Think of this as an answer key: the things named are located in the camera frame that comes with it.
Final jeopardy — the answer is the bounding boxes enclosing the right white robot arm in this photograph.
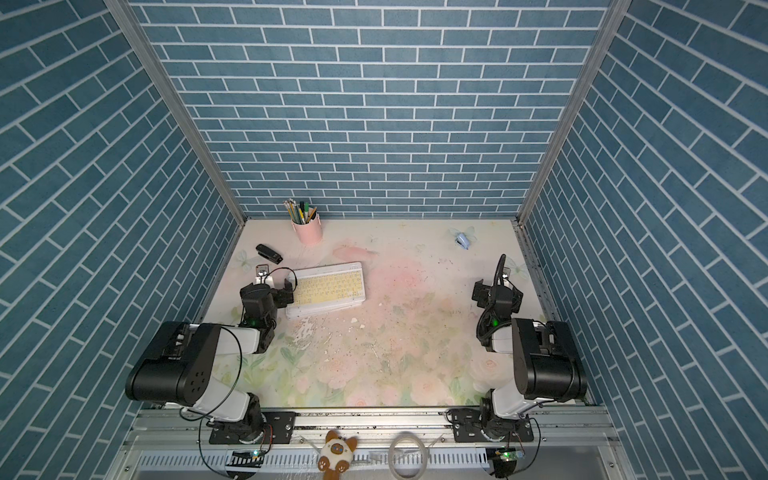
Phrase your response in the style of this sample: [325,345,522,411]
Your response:
[472,278,588,439]

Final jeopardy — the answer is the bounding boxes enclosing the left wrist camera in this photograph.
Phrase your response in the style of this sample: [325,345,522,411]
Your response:
[254,264,270,284]

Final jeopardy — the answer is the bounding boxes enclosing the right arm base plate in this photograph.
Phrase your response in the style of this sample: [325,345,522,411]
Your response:
[443,408,534,443]

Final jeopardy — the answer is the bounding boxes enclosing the small blue stapler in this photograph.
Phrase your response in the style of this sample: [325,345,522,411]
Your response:
[455,232,471,250]

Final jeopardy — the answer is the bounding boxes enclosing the pink pencil cup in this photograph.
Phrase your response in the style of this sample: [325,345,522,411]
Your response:
[291,216,323,246]

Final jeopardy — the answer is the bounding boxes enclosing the pencils in cup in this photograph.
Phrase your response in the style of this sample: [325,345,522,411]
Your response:
[284,199,318,225]

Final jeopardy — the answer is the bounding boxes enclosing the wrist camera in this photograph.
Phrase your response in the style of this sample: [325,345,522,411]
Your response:
[254,264,270,284]
[493,263,511,287]

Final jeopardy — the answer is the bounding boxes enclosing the plush toy cat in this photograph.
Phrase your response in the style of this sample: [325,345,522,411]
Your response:
[317,430,358,480]

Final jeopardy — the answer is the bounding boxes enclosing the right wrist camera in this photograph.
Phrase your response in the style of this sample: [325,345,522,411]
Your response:
[493,263,511,287]

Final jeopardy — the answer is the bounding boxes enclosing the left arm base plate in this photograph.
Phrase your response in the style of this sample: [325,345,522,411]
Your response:
[209,411,297,445]

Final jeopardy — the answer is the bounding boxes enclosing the yellow keyboard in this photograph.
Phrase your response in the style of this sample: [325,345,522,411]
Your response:
[285,262,366,318]

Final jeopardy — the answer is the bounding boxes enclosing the aluminium front rail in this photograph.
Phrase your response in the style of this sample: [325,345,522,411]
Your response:
[106,404,634,479]

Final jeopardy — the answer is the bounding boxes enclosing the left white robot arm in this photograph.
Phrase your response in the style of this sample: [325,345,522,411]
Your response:
[125,280,297,444]

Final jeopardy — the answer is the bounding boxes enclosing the coiled white cable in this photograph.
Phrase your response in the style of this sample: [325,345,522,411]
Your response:
[387,431,431,480]

